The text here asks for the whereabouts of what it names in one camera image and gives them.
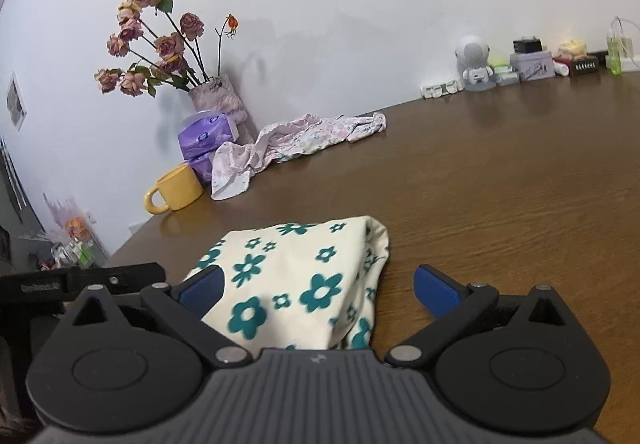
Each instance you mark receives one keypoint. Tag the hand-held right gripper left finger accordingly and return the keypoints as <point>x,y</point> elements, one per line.
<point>202,291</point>

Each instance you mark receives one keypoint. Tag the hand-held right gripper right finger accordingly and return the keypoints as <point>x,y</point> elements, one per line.
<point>435,291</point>

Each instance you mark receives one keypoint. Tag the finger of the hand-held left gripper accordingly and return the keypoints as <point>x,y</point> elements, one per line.
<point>135,276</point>

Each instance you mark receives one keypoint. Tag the cream green floral garment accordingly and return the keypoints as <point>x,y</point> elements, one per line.
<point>300,274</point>

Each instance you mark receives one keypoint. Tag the snack storage shelf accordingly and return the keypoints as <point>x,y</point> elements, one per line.
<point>75,234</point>

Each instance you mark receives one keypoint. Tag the grey refrigerator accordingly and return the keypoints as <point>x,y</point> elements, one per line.
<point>15,214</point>

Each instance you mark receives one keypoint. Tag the yellow mug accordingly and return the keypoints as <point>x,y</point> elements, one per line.
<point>180,186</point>

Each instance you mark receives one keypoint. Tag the purple tissue pack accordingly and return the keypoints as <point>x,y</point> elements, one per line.
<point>205,166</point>
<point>205,136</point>

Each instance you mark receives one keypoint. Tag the pink floral garment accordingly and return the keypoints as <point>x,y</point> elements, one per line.
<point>300,136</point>

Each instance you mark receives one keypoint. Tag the pink fuzzy vase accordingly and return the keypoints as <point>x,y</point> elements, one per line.
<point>217,96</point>

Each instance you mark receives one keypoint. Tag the dried rose bouquet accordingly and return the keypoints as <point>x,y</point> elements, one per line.
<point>167,46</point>

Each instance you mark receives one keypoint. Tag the white astronaut speaker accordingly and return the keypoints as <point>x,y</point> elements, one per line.
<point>475,54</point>

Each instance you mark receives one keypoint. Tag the grey tin box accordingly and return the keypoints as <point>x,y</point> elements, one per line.
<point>532,66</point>

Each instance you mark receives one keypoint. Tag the white red tube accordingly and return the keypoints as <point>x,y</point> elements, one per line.
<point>561,68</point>

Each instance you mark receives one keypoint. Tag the black charger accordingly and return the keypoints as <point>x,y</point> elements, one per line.
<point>527,46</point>

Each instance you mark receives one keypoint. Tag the dark brown box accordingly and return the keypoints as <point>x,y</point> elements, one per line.
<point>584,65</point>

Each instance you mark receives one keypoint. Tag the pale yellow notepad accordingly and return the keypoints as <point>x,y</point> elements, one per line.
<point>572,49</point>

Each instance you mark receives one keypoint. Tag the green spray bottle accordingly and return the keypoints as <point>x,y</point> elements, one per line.
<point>614,56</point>

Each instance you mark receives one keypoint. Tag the white wall outlet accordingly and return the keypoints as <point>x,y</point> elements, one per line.
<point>136,228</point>

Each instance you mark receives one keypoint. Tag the white wall socket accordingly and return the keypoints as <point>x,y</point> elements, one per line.
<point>92,216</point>

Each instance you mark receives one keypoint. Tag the wall poster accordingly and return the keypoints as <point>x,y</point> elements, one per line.
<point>15,101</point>

